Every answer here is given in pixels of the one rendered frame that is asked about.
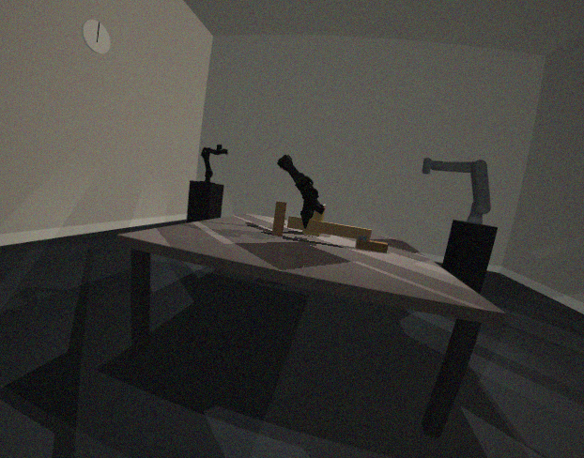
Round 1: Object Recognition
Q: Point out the long tan wooden rail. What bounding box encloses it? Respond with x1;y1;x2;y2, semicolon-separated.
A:
287;216;372;241

